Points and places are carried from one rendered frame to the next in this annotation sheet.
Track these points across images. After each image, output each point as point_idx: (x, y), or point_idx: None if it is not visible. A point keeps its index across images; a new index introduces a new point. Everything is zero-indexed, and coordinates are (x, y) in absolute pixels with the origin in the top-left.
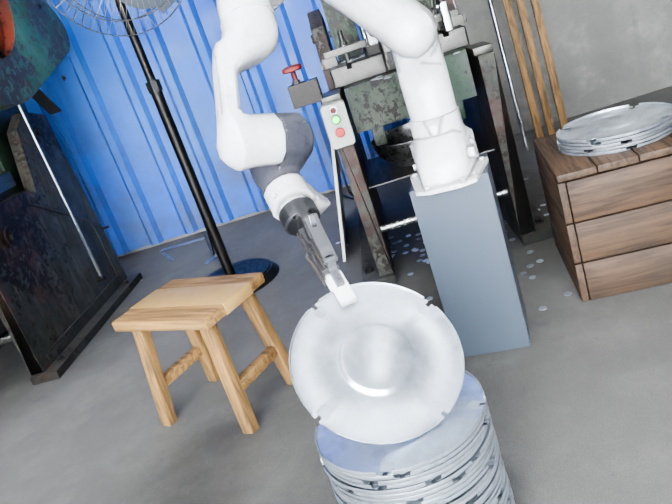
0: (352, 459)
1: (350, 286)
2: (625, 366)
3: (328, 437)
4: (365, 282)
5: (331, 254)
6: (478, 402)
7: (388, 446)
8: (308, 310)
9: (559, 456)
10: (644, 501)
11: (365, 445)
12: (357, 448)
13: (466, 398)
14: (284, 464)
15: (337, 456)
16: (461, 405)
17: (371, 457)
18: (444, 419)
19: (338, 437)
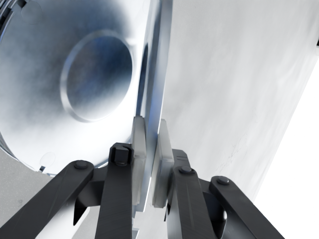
0: (114, 141)
1: (153, 128)
2: None
3: (71, 160)
4: (164, 85)
5: (221, 202)
6: (148, 0)
7: (125, 106)
8: (138, 228)
9: None
10: None
11: (109, 125)
12: (107, 133)
13: (136, 3)
14: None
15: (101, 153)
16: (139, 16)
17: (124, 124)
18: (139, 44)
19: (79, 150)
